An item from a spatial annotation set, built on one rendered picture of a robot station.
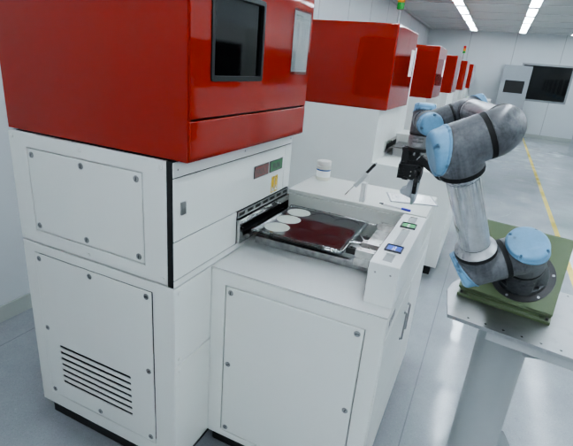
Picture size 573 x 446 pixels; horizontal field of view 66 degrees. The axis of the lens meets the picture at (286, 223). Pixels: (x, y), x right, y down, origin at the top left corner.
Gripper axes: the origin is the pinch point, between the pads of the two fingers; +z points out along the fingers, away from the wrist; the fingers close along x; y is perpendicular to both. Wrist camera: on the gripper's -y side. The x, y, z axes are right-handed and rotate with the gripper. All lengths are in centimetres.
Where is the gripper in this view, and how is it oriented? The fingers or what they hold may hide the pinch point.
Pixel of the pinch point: (413, 201)
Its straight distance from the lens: 170.1
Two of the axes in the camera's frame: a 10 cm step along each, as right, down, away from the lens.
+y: -9.1, -2.1, 3.6
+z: -0.8, 9.3, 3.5
